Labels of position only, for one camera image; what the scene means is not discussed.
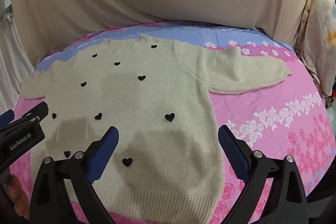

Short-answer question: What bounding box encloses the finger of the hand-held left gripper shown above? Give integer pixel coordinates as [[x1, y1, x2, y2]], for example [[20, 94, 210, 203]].
[[16, 102, 49, 126], [0, 109, 15, 130]]

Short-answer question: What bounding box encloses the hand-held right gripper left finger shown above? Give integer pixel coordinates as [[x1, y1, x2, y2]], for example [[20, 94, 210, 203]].
[[29, 126, 120, 224]]

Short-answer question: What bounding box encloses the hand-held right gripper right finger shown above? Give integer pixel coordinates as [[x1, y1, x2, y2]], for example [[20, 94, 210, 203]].
[[218, 124, 309, 224]]

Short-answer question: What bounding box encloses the beige sweater with black hearts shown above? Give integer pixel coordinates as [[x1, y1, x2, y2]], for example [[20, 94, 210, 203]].
[[17, 34, 293, 223]]

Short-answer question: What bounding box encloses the person's left hand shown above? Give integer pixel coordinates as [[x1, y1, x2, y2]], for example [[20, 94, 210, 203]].
[[7, 175, 30, 220]]

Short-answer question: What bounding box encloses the pink floral bed sheet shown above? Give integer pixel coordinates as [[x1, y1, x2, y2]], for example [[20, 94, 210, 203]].
[[9, 20, 336, 224]]

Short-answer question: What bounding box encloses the white curtain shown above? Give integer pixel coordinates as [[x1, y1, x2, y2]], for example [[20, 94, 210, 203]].
[[0, 0, 34, 114]]

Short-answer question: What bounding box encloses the metal window rail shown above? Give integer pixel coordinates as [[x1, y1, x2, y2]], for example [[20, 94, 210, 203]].
[[0, 7, 13, 20]]

